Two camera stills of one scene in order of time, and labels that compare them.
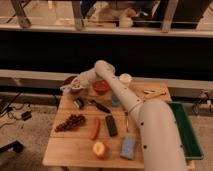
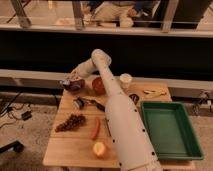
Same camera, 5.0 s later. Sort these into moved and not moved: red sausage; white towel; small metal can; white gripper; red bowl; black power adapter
Moved: white gripper; white towel
Not moved: red bowl; red sausage; small metal can; black power adapter
